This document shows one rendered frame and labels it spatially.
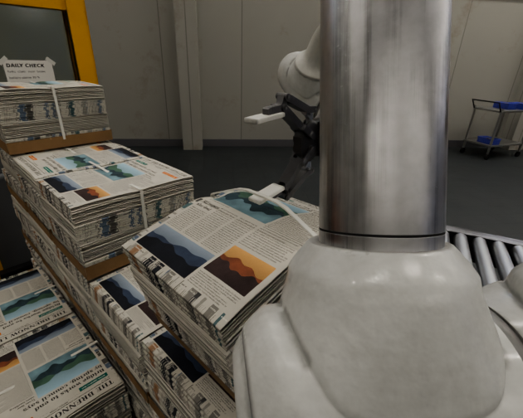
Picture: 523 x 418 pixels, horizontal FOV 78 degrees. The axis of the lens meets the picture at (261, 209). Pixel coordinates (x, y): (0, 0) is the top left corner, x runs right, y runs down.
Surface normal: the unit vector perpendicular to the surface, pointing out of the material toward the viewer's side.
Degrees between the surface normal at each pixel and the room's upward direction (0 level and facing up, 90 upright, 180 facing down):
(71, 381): 2
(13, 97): 90
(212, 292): 15
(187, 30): 90
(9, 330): 0
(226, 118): 90
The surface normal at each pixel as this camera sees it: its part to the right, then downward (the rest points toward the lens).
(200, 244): -0.13, -0.84
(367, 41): -0.51, 0.05
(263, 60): 0.12, 0.43
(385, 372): -0.07, -0.04
